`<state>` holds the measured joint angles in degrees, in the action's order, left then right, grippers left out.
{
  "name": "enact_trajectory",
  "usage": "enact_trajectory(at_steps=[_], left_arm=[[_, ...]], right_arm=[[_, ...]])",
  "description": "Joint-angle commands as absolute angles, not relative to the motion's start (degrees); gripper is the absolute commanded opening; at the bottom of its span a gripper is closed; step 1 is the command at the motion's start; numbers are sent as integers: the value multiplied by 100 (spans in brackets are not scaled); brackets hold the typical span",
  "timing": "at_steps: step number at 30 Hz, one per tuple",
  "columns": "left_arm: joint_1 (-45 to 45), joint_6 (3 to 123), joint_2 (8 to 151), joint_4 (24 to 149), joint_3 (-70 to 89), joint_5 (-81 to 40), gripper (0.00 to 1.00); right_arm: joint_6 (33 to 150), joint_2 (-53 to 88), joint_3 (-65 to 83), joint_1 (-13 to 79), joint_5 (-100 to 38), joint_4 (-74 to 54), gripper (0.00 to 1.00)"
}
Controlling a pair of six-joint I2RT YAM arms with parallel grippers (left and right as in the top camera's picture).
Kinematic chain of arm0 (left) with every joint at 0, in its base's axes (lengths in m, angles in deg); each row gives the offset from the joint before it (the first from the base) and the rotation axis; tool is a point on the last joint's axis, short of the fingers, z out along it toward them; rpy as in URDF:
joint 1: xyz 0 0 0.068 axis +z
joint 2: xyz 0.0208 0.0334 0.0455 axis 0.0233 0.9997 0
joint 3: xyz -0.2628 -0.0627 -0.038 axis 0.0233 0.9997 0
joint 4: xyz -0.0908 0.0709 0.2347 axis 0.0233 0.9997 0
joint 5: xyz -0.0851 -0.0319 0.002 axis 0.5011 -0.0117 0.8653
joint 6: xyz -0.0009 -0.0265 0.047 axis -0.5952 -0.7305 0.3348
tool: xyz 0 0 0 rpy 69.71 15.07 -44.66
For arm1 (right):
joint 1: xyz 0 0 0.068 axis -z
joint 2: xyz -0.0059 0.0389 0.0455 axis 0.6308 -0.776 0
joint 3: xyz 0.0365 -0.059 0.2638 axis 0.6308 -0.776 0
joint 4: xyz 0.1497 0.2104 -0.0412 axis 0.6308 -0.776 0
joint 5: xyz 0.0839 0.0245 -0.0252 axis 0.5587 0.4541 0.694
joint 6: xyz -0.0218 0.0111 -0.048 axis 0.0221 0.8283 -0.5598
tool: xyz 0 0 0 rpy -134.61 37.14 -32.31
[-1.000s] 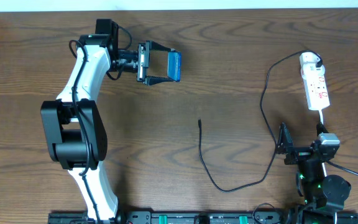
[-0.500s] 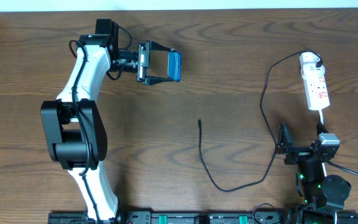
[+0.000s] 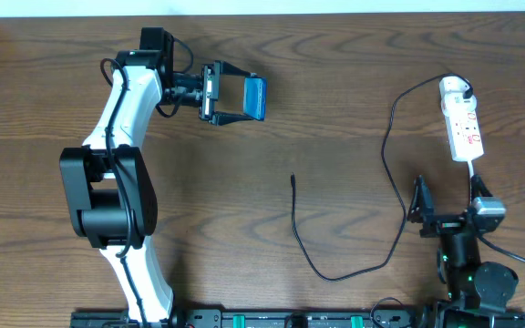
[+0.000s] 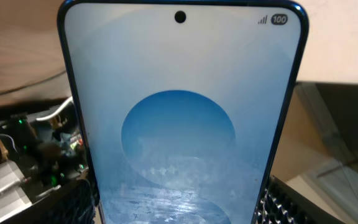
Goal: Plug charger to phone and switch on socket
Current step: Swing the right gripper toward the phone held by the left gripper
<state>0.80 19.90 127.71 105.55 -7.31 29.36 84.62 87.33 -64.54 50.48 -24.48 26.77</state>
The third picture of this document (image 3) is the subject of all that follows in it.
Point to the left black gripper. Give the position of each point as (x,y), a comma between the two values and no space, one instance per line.
(206,91)

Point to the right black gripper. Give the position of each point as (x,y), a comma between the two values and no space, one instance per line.
(447,225)

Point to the blue Samsung Galaxy smartphone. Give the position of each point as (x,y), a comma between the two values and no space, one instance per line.
(254,98)

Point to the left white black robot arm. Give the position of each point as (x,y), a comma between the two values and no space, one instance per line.
(110,197)

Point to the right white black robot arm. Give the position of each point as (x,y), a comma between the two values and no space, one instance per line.
(478,291)

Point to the white USB charger plug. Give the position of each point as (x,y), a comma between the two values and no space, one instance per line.
(456,96)

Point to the white power strip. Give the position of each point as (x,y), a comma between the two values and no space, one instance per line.
(464,136)

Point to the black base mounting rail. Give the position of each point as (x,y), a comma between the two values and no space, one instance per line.
(212,318)

